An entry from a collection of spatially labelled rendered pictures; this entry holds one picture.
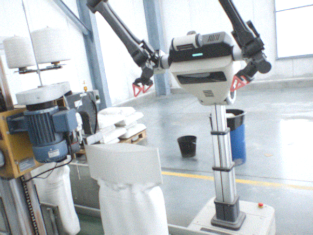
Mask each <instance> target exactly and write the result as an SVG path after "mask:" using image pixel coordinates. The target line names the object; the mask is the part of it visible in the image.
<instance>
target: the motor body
mask: <svg viewBox="0 0 313 235"><path fill-rule="evenodd" d="M57 112H59V109H58V106H57V105H53V106H50V107H46V108H42V109H36V110H26V111H24V118H25V121H26V125H27V130H28V134H29V138H30V142H31V143H32V144H33V145H32V149H33V153H34V157H35V160H36V161H38V162H39V163H43V164H45V163H52V162H56V161H59V160H61V159H63V158H64V157H65V156H66V155H67V152H68V149H67V142H66V139H65V138H63V137H62V134H61V132H58V133H56V132H55V130H54V125H53V121H52V115H53V114H55V113H57Z"/></svg>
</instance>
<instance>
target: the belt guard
mask: <svg viewBox="0 0 313 235"><path fill-rule="evenodd" d="M50 85H52V86H49V85H48V86H49V87H39V88H35V89H31V90H26V91H22V92H18V93H16V94H15V96H16V100H17V104H18V105H29V104H37V103H42V102H47V101H51V100H55V99H58V98H60V97H61V96H63V95H64V94H65V93H67V92H68V91H70V90H71V87H70V82H69V81H65V82H59V83H58V84H57V83H55V84H54V85H53V84H50Z"/></svg>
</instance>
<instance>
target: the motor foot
mask: <svg viewBox="0 0 313 235"><path fill-rule="evenodd" d="M6 120H7V124H8V128H9V132H10V134H11V135H13V134H16V133H18V132H21V131H27V125H26V121H25V118H24V112H21V113H18V114H14V115H11V116H7V117H6Z"/></svg>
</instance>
